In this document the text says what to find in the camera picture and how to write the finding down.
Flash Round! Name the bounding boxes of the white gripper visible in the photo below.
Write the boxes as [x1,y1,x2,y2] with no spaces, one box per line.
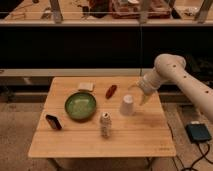
[128,76,159,105]

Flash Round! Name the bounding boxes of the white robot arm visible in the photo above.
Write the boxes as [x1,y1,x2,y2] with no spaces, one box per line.
[131,54,213,123]

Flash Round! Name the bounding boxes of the green ceramic bowl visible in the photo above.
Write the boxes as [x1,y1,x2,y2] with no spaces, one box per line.
[64,92,97,121]

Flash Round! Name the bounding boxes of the red sausage toy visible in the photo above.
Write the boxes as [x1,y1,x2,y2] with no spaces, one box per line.
[105,85,117,99]

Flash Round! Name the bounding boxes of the wooden table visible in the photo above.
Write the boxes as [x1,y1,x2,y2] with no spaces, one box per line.
[27,76,177,171]

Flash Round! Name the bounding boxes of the beige sponge block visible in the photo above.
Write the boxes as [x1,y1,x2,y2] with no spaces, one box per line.
[78,82,94,92]

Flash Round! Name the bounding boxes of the black power box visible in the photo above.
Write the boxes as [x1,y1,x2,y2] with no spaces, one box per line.
[185,124,212,143]

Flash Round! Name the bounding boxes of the long background shelf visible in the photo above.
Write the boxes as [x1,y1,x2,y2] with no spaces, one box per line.
[0,0,213,78]

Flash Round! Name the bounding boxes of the black floor cable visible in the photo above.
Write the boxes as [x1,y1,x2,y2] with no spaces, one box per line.
[169,124,213,171]

